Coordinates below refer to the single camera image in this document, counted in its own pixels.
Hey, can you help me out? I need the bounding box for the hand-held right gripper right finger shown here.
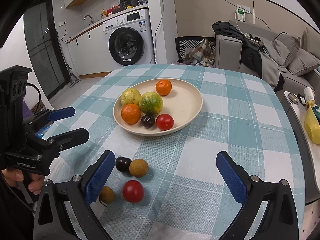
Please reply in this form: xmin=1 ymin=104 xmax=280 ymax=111
xmin=216 ymin=151 xmax=299 ymax=240

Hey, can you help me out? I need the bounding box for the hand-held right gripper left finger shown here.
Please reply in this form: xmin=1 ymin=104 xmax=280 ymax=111
xmin=33 ymin=150 xmax=116 ymax=240

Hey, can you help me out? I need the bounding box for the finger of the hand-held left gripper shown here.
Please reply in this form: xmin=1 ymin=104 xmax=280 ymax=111
xmin=47 ymin=128 xmax=90 ymax=151
xmin=22 ymin=107 xmax=76 ymax=132

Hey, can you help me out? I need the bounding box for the brown longan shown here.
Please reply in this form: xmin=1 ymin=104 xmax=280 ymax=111
xmin=129 ymin=158 xmax=149 ymax=177
xmin=99 ymin=186 xmax=116 ymax=205

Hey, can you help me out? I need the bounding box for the dark purple cherry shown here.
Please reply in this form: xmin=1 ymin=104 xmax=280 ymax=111
xmin=115 ymin=156 xmax=132 ymax=173
xmin=141 ymin=114 xmax=155 ymax=128

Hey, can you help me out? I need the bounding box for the red cherry tomato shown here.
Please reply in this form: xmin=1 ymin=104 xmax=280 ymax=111
xmin=156 ymin=114 xmax=174 ymax=131
xmin=122 ymin=180 xmax=145 ymax=203

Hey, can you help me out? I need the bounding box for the orange mandarin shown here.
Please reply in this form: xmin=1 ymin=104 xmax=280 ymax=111
xmin=121 ymin=104 xmax=142 ymax=125
xmin=155 ymin=79 xmax=173 ymax=96

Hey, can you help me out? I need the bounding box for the yellow green passion fruit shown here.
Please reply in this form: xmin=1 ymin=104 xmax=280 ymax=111
xmin=121 ymin=89 xmax=141 ymax=106
xmin=139 ymin=92 xmax=164 ymax=115

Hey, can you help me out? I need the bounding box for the cream round plate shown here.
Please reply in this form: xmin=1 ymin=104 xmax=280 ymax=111
xmin=113 ymin=78 xmax=203 ymax=137

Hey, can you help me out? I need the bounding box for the person's left forearm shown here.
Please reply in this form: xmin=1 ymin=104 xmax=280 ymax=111
xmin=0 ymin=180 xmax=35 ymax=240

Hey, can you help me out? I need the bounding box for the person's left hand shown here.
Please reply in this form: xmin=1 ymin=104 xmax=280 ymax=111
xmin=1 ymin=169 xmax=45 ymax=193

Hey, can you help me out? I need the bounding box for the grey stick vacuum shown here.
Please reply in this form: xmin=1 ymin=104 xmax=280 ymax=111
xmin=56 ymin=30 xmax=81 ymax=88

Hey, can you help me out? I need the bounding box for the teal checked tablecloth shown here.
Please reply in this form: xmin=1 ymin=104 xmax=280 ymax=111
xmin=37 ymin=64 xmax=308 ymax=240

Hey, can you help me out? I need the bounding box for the white lower kitchen cabinet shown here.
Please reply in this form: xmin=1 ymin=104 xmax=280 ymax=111
xmin=66 ymin=24 xmax=113 ymax=77

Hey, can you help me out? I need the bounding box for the black framed glass door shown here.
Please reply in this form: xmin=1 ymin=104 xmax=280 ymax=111
xmin=23 ymin=0 xmax=68 ymax=100

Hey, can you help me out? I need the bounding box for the white washing machine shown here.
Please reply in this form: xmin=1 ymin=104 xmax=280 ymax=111
xmin=102 ymin=8 xmax=154 ymax=67

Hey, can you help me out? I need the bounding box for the white side table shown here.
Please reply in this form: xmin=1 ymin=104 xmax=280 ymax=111
xmin=284 ymin=90 xmax=320 ymax=205

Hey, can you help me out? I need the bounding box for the yellow bag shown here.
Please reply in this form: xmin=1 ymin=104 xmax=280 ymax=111
xmin=304 ymin=102 xmax=320 ymax=145

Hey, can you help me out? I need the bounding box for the white paper roll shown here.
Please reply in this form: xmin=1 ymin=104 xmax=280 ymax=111
xmin=304 ymin=87 xmax=316 ymax=105

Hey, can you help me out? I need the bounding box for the grey blanket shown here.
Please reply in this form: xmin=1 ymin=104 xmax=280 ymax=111
xmin=257 ymin=41 xmax=288 ymax=90

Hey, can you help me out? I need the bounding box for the grey sofa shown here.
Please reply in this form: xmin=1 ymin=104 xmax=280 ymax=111
xmin=215 ymin=19 xmax=320 ymax=93

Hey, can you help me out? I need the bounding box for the black pressure cooker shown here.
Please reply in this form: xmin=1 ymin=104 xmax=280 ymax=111
xmin=119 ymin=0 xmax=139 ymax=10

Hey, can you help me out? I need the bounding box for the plaid cloth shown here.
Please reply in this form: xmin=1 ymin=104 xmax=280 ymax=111
xmin=182 ymin=39 xmax=216 ymax=67

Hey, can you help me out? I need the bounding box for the black patterned basket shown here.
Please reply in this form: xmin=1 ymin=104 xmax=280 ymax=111
xmin=175 ymin=36 xmax=216 ymax=65

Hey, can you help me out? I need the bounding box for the grey cushion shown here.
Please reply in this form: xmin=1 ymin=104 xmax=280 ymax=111
xmin=287 ymin=48 xmax=320 ymax=77
xmin=272 ymin=32 xmax=302 ymax=67

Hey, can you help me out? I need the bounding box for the dark clothes pile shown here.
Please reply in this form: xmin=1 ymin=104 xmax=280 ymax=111
xmin=212 ymin=21 xmax=265 ymax=79

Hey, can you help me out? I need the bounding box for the white green wall device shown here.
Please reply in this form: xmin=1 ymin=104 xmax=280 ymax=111
xmin=236 ymin=4 xmax=247 ymax=22

